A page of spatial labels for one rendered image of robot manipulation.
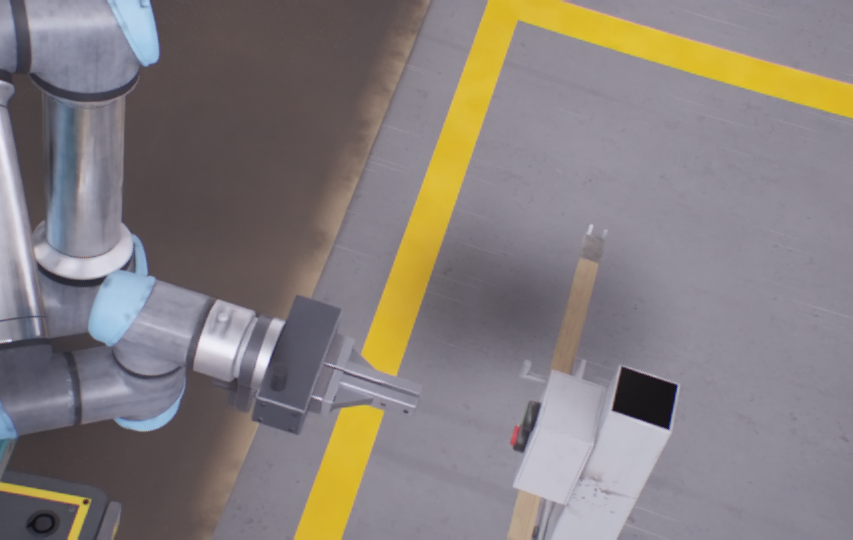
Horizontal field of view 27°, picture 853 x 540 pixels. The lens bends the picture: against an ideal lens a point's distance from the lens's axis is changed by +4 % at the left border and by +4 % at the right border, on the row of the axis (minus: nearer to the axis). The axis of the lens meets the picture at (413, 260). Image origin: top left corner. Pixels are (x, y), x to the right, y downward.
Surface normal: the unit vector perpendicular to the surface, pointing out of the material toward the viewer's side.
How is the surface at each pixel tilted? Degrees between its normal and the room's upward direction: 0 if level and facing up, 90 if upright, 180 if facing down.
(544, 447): 90
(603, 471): 90
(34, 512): 0
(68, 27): 59
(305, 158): 0
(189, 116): 0
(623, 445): 90
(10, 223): 37
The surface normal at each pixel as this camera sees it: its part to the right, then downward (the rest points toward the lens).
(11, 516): 0.18, -0.62
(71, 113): -0.22, 0.68
